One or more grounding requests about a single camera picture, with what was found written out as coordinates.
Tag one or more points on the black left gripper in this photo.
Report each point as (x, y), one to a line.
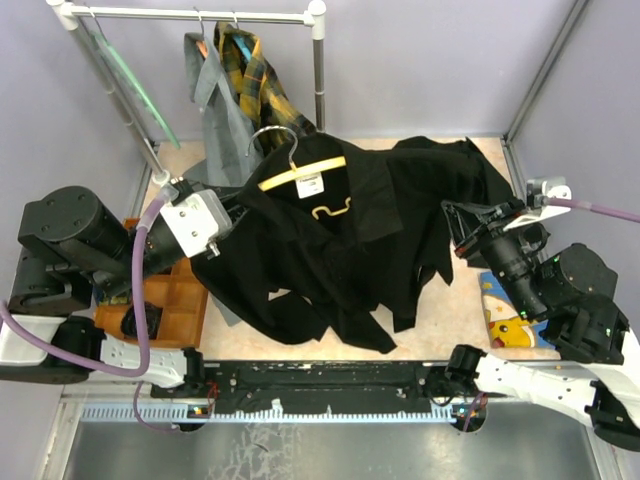
(237, 214)

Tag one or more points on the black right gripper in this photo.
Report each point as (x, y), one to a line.
(466, 220)

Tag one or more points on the yellow hanger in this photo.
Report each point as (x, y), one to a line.
(308, 178)

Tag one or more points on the black shirt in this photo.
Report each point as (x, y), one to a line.
(294, 268)
(497, 189)

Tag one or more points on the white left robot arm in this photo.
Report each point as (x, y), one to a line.
(74, 247)

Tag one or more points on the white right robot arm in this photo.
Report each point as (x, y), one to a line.
(573, 293)

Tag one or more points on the grey shirt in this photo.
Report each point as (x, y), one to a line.
(226, 130)

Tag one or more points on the yellow plaid shirt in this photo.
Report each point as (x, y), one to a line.
(258, 90)

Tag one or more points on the green hanger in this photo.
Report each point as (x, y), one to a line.
(112, 57)

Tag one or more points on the orange wooden tray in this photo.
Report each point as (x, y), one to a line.
(175, 301)

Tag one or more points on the blue pikachu cloth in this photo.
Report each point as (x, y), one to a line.
(506, 329)

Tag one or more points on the white clothes rack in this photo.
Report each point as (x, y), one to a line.
(127, 93)

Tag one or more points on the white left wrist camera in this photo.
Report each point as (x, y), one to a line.
(196, 218)

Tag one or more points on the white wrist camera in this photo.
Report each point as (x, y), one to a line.
(196, 218)
(539, 192)

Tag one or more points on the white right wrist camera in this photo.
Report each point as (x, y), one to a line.
(539, 192)

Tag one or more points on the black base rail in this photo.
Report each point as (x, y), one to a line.
(359, 387)

